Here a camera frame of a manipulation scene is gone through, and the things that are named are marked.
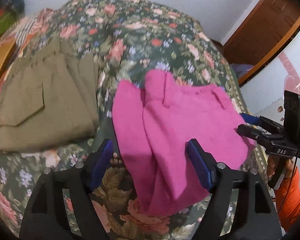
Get floral green quilt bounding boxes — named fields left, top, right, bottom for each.
left=0, top=0, right=248, bottom=239

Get striped patchwork bedsheet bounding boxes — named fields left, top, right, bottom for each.
left=0, top=8, right=56, bottom=54

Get right hand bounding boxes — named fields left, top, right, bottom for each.
left=267, top=155, right=296, bottom=190

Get pink pants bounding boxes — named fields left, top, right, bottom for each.
left=112, top=69, right=255, bottom=216

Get green storage box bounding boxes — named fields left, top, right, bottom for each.
left=0, top=10, right=18, bottom=37

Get olive folded pants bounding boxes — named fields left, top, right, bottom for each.
left=0, top=38, right=99, bottom=153

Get brown wooden door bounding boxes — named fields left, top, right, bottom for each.
left=223, top=0, right=300, bottom=86

